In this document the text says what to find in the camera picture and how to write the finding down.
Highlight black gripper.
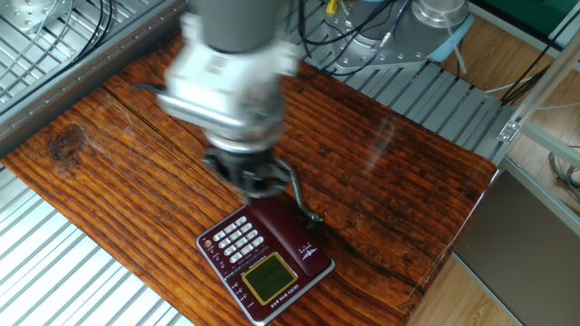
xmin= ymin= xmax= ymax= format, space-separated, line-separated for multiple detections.
xmin=201 ymin=147 xmax=292 ymax=203

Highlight dark red telephone handset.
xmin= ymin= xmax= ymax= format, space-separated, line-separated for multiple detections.
xmin=247 ymin=197 xmax=334 ymax=278

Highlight dark red telephone base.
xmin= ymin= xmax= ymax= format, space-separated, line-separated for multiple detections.
xmin=195 ymin=198 xmax=336 ymax=326

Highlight silver robot mounting plate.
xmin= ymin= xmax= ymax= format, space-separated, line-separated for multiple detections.
xmin=319 ymin=0 xmax=454 ymax=76

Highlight grey flat panel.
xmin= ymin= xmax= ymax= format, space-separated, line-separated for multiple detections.
xmin=452 ymin=169 xmax=580 ymax=326

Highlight silver round metal plate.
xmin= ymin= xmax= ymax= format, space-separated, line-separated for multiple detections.
xmin=0 ymin=0 xmax=52 ymax=34

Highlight silver coiled telephone cord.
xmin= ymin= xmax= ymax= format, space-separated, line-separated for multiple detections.
xmin=274 ymin=157 xmax=324 ymax=227

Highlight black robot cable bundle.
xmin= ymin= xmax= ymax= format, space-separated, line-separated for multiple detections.
xmin=296 ymin=0 xmax=409 ymax=76

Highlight grey aluminium side rail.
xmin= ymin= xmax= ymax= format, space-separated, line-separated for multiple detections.
xmin=0 ymin=0 xmax=189 ymax=158

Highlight silver corner bracket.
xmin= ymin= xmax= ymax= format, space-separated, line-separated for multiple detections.
xmin=497 ymin=120 xmax=521 ymax=145

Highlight black floor cables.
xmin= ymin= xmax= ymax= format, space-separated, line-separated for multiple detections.
xmin=500 ymin=40 xmax=567 ymax=108

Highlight aluminium frame beam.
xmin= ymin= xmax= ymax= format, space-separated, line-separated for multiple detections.
xmin=498 ymin=26 xmax=580 ymax=169

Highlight grey cable bundle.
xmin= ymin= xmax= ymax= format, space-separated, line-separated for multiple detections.
xmin=546 ymin=144 xmax=580 ymax=203

